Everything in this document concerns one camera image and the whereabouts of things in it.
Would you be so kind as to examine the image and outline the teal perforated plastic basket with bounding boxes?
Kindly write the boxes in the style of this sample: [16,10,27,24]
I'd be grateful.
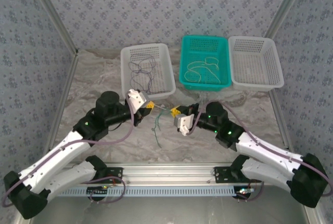
[179,34,233,93]

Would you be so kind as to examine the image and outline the lilac base cable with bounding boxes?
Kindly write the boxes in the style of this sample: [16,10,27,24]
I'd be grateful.
[233,181,265,203]
[87,176,127,204]

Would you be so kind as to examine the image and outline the purple cable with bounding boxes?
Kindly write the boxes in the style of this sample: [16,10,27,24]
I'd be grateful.
[130,70,157,95]
[128,53,157,79]

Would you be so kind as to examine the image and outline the aluminium mounting rail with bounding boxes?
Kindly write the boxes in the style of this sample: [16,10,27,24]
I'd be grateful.
[62,162,251,186]

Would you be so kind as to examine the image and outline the white slotted cable duct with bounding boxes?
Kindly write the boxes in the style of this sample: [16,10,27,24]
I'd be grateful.
[56,184,243,198]

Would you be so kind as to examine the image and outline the green cable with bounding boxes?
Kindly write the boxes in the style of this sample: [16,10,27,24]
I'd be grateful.
[155,114,163,150]
[151,110,170,134]

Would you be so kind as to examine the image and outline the aluminium frame post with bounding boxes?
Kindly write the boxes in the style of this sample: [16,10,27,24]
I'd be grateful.
[264,0,312,150]
[25,0,79,154]

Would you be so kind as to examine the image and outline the white cable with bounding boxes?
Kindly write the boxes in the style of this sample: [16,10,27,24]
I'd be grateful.
[183,61,202,84]
[202,56,221,70]
[199,64,223,84]
[153,103,174,113]

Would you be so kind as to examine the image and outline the white perforated plastic basket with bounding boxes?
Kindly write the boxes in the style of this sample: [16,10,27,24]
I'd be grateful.
[227,35,285,91]
[120,43,177,100]

